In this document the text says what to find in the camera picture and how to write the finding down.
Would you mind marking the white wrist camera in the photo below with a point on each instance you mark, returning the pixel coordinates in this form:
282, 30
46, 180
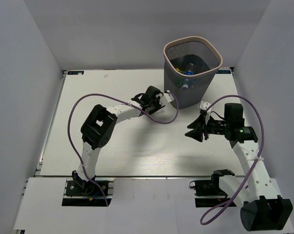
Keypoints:
205, 111
167, 97

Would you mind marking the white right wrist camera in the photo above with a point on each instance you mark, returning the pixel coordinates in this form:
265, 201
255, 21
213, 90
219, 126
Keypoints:
205, 111

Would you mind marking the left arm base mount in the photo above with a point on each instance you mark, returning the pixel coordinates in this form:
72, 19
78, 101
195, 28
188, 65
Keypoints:
74, 196

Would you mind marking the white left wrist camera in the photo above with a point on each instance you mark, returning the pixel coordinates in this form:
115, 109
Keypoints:
167, 97

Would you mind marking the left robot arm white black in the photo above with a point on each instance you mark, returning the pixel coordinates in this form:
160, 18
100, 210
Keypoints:
98, 127

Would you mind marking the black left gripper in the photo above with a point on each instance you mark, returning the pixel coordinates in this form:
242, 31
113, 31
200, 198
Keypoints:
159, 106

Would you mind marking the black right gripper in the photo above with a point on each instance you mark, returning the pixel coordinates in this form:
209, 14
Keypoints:
198, 125

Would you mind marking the clear bottle red cap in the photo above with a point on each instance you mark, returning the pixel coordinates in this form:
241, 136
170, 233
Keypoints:
192, 67

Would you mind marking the green bottle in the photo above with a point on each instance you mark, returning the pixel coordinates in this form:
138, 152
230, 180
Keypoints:
179, 78

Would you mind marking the clear bottle blue label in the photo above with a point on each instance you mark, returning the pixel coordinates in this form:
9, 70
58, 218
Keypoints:
188, 83

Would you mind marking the grey mesh waste bin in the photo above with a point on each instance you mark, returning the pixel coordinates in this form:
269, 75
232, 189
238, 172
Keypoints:
181, 52

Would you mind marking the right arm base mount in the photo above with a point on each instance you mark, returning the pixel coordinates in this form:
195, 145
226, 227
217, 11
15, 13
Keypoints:
206, 194

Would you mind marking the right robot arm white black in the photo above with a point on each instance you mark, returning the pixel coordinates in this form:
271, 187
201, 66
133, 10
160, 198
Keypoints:
262, 208

